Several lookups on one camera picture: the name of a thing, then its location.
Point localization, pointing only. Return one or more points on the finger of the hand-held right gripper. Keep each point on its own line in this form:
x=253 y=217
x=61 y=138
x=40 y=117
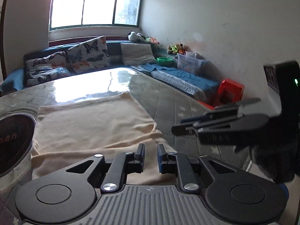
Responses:
x=187 y=121
x=180 y=130

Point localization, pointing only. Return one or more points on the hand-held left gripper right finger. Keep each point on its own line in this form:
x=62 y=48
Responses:
x=161 y=158

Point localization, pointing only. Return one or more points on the clear plastic storage box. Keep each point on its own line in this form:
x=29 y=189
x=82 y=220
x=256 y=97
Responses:
x=191 y=63

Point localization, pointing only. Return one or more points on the cream knit garment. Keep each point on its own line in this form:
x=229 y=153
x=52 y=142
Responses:
x=93 y=121

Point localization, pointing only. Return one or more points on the black and white plush toy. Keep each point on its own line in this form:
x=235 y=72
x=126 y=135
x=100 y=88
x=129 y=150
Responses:
x=134 y=37

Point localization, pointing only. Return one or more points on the blue sofa blanket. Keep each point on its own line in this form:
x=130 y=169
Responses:
x=185 y=78

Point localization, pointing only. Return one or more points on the blue corner sofa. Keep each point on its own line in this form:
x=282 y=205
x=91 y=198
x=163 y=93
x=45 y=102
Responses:
x=114 y=51

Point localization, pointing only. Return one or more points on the window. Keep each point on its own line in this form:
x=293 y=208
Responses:
x=93 y=3

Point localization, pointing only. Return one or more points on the grey pillow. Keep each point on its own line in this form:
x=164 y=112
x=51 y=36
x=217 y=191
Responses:
x=138 y=54

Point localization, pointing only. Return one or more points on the green plastic bowl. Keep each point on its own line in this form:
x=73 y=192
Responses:
x=164 y=61

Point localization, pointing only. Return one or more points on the round black induction cooktop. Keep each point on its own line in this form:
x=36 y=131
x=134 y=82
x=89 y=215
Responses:
x=13 y=143

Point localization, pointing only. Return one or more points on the brown and green plush toys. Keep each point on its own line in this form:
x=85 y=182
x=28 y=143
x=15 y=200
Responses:
x=177 y=49

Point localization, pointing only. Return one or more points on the orange and green plush toy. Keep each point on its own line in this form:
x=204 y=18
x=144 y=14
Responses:
x=152 y=41

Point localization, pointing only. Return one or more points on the large butterfly print pillow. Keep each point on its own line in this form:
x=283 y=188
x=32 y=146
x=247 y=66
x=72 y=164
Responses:
x=88 y=55

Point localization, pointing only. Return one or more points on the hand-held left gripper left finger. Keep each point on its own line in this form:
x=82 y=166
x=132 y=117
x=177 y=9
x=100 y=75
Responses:
x=140 y=155

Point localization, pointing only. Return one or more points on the red plastic stool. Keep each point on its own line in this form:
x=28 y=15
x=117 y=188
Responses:
x=230 y=91

